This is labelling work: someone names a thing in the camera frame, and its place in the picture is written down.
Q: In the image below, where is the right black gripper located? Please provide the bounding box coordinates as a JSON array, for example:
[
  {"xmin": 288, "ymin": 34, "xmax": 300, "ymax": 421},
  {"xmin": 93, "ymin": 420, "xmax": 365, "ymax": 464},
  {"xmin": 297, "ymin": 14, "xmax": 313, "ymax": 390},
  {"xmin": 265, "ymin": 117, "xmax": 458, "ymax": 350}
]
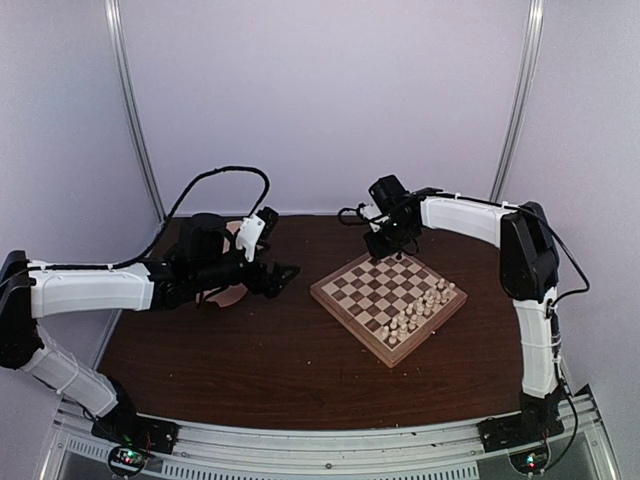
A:
[{"xmin": 365, "ymin": 216, "xmax": 417, "ymax": 259}]

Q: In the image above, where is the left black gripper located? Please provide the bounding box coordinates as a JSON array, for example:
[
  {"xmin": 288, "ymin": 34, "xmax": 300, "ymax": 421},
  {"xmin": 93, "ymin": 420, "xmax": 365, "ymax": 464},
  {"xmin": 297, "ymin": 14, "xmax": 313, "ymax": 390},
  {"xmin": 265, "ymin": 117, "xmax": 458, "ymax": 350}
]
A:
[{"xmin": 193, "ymin": 246, "xmax": 300, "ymax": 299}]

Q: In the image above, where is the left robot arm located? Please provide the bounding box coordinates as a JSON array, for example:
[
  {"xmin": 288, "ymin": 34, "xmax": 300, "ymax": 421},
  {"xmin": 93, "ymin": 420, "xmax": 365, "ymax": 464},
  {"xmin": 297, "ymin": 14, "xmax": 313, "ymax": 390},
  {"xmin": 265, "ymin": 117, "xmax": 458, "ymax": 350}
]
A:
[{"xmin": 1, "ymin": 208, "xmax": 300, "ymax": 444}]

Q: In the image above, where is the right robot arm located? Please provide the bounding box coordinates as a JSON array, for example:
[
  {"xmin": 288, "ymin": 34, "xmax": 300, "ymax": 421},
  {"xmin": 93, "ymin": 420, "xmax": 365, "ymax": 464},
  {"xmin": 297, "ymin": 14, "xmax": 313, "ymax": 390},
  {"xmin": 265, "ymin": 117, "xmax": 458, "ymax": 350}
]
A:
[{"xmin": 357, "ymin": 175, "xmax": 563, "ymax": 442}]

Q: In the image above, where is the wooden chess board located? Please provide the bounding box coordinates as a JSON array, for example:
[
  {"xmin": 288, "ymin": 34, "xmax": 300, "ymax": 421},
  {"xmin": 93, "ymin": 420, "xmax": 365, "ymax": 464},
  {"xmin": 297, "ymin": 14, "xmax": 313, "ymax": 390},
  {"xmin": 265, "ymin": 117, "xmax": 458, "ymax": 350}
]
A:
[{"xmin": 310, "ymin": 254, "xmax": 467, "ymax": 368}]

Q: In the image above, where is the white chess pieces group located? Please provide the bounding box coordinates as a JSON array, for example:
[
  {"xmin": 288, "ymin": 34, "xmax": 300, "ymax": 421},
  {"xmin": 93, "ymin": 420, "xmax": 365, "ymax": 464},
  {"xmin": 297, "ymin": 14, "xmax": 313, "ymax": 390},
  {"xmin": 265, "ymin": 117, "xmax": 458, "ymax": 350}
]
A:
[{"xmin": 378, "ymin": 280, "xmax": 458, "ymax": 349}]

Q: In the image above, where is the left circuit board with LEDs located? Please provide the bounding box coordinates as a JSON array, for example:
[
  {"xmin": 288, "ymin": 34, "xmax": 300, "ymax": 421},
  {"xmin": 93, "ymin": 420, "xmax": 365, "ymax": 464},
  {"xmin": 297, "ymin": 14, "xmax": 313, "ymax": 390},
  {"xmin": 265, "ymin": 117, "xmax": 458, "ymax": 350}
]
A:
[{"xmin": 107, "ymin": 446, "xmax": 147, "ymax": 473}]

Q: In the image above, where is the circuit board with leds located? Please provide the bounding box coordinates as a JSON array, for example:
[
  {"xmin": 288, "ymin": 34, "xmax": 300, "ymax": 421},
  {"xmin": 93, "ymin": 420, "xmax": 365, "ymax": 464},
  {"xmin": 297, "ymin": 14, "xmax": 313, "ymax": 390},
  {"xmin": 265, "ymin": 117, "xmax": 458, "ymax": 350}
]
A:
[
  {"xmin": 510, "ymin": 447, "xmax": 550, "ymax": 475},
  {"xmin": 107, "ymin": 446, "xmax": 147, "ymax": 473}
]

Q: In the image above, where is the right circuit board with LEDs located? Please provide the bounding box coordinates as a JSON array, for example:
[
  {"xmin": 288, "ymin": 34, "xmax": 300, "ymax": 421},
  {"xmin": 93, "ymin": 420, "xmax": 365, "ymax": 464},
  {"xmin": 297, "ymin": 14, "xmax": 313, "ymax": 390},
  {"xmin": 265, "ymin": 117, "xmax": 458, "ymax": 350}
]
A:
[{"xmin": 510, "ymin": 447, "xmax": 550, "ymax": 475}]

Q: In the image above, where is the pink double pet bowl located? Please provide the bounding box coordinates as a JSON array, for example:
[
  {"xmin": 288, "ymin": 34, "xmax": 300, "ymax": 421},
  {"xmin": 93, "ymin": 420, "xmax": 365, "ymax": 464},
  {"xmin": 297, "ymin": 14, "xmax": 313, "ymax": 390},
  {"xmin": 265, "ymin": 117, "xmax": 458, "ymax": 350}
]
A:
[{"xmin": 199, "ymin": 220, "xmax": 248, "ymax": 308}]

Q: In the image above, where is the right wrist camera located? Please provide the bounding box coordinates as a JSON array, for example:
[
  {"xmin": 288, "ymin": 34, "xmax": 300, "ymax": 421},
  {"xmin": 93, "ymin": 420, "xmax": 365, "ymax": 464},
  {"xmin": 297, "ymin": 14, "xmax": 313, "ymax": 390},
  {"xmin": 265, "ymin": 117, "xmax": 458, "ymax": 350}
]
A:
[{"xmin": 356, "ymin": 203, "xmax": 389, "ymax": 233}]

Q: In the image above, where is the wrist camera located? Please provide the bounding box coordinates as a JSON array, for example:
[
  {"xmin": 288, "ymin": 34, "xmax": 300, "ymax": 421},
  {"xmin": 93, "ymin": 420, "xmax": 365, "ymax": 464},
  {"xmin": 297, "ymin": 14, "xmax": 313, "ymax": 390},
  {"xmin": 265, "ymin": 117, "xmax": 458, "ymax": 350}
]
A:
[
  {"xmin": 235, "ymin": 207, "xmax": 279, "ymax": 263},
  {"xmin": 356, "ymin": 203, "xmax": 389, "ymax": 233}
]

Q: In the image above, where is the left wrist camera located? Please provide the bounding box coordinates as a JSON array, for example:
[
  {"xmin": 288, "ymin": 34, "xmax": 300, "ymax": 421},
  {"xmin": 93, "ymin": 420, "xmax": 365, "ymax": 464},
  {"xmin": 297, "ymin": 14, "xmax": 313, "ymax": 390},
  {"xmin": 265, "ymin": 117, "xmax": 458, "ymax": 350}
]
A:
[{"xmin": 235, "ymin": 207, "xmax": 279, "ymax": 263}]

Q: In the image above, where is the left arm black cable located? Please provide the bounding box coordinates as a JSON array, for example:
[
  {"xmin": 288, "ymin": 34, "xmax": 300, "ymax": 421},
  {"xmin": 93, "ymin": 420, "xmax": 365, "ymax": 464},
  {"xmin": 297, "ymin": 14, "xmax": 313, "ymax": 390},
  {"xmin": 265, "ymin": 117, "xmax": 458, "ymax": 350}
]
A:
[{"xmin": 144, "ymin": 167, "xmax": 271, "ymax": 261}]

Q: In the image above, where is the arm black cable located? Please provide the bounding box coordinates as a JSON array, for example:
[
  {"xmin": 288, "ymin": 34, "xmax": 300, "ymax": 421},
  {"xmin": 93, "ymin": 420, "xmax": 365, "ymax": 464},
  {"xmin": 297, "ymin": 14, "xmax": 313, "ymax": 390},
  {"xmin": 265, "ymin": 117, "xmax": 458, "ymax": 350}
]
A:
[
  {"xmin": 529, "ymin": 204, "xmax": 592, "ymax": 311},
  {"xmin": 144, "ymin": 167, "xmax": 271, "ymax": 261}
]

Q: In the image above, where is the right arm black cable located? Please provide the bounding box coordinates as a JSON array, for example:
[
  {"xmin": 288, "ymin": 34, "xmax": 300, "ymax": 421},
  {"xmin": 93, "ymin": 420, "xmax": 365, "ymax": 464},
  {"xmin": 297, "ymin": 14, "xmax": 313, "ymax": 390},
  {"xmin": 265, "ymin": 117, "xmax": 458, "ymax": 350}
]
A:
[{"xmin": 529, "ymin": 204, "xmax": 592, "ymax": 311}]

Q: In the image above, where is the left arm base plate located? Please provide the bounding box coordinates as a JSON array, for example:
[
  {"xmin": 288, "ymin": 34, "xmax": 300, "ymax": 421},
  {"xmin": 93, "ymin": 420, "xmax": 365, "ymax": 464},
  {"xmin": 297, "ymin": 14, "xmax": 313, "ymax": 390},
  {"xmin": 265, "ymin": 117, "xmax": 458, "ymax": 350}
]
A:
[{"xmin": 91, "ymin": 416, "xmax": 179, "ymax": 454}]

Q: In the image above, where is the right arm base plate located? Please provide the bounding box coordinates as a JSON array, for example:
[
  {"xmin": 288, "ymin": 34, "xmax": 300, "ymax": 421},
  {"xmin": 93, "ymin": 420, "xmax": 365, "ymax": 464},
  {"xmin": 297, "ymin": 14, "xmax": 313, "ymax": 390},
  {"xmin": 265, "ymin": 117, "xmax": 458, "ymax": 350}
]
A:
[{"xmin": 477, "ymin": 414, "xmax": 565, "ymax": 453}]

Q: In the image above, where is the right aluminium frame post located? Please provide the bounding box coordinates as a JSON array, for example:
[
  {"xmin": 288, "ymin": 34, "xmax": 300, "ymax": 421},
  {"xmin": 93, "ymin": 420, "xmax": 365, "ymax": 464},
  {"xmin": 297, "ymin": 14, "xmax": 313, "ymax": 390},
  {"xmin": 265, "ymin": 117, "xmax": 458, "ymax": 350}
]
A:
[{"xmin": 489, "ymin": 0, "xmax": 545, "ymax": 202}]

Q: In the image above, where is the aluminium frame post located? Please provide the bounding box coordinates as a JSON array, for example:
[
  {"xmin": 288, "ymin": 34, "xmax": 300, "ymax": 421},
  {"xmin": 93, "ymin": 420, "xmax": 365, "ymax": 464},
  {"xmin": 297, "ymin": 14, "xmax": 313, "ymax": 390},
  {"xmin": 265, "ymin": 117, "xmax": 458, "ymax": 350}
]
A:
[
  {"xmin": 489, "ymin": 0, "xmax": 545, "ymax": 202},
  {"xmin": 104, "ymin": 0, "xmax": 166, "ymax": 223}
]

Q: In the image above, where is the front aluminium rail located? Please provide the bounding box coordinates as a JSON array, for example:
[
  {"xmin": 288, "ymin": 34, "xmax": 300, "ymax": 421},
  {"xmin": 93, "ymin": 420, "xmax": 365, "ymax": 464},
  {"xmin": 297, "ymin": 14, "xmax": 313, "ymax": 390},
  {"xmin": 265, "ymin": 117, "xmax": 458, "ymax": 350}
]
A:
[{"xmin": 35, "ymin": 398, "xmax": 621, "ymax": 479}]

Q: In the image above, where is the left aluminium frame post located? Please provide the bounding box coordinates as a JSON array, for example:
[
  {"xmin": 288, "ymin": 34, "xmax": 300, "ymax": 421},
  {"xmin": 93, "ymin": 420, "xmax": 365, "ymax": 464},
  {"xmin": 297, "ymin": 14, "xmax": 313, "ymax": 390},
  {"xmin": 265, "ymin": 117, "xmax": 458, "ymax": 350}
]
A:
[{"xmin": 104, "ymin": 0, "xmax": 166, "ymax": 223}]

